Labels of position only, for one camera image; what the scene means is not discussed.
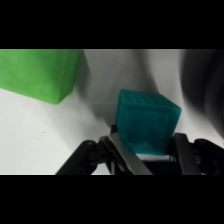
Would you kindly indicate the green cube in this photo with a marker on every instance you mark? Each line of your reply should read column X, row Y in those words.
column 36, row 73

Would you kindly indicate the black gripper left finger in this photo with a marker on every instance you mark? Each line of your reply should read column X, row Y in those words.
column 110, row 156

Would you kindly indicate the blue cube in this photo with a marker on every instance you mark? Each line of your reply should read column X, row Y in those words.
column 146, row 123

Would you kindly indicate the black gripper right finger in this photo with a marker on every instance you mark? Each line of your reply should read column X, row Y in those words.
column 196, row 156

